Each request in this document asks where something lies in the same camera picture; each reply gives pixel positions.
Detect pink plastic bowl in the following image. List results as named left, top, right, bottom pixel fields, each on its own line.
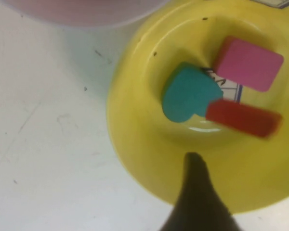
left=0, top=0, right=169, bottom=29

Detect teal heart piece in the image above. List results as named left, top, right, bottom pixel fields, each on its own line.
left=161, top=62, right=224, bottom=124

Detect yellow plastic bowl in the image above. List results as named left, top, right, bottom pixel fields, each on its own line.
left=105, top=0, right=289, bottom=215

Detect paper bottom label yellow bowl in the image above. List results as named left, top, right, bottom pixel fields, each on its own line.
left=202, top=67, right=243, bottom=103

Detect pink rectangle piece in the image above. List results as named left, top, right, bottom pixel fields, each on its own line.
left=211, top=36, right=285, bottom=92

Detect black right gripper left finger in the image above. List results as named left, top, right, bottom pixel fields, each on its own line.
left=160, top=152, right=244, bottom=231

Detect red minus sign piece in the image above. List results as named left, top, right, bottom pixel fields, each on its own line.
left=205, top=100, right=284, bottom=139

